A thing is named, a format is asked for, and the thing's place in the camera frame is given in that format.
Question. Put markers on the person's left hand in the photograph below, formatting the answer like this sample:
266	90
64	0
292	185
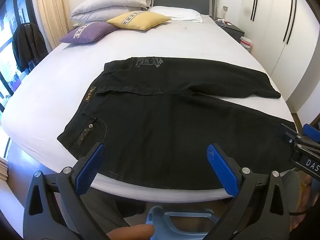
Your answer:
130	233

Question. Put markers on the beige curtain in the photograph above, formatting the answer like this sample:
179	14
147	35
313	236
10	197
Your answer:
52	12

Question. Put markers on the white pillow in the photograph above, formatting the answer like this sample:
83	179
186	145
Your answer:
175	13

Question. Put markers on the window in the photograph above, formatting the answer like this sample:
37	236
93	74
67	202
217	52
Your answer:
10	55

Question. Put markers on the purple cushion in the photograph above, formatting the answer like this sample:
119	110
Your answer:
87	33

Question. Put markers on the dark grey nightstand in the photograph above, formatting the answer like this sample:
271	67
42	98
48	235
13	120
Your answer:
232	31

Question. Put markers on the yellow cushion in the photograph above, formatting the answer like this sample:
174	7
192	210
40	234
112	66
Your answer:
140	21

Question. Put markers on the stacked white pillows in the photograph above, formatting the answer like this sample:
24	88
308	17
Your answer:
110	5

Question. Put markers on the black jacket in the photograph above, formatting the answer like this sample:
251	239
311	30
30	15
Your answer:
27	45

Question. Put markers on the person's bare foot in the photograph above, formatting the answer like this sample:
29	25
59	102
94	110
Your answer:
305	200

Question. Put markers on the white wardrobe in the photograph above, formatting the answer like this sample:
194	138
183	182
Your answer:
270	50

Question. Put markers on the small items on nightstand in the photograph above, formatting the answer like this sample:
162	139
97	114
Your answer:
223	22

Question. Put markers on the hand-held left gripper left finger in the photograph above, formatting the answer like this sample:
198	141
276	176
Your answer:
95	160

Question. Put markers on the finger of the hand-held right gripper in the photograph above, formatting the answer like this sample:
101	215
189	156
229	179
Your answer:
311	131
287	133

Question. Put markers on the bed with white sheet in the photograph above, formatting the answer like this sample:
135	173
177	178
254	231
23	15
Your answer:
62	80

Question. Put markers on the black denim pants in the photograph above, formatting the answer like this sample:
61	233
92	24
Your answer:
162	130

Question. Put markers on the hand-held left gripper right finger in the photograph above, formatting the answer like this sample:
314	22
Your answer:
222	170

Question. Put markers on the white bucket with red print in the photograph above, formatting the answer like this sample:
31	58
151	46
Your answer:
246	43

